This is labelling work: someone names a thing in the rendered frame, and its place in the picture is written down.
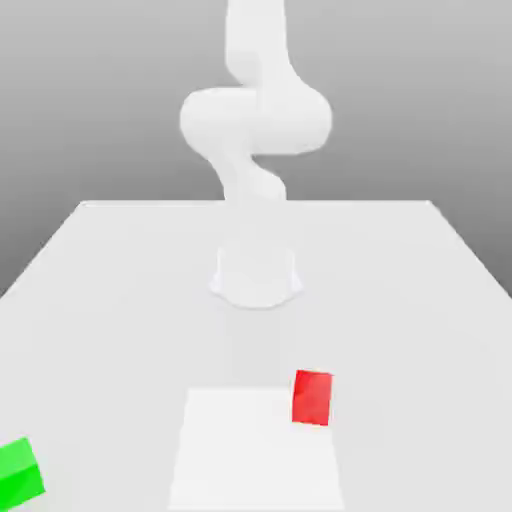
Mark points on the small red cube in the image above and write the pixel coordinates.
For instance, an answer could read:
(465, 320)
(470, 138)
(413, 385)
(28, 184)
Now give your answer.
(312, 398)

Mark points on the small green cube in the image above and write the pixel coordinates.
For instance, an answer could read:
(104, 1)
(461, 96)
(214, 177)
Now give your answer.
(18, 474)

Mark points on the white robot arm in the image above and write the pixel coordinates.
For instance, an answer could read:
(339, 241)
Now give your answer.
(256, 120)

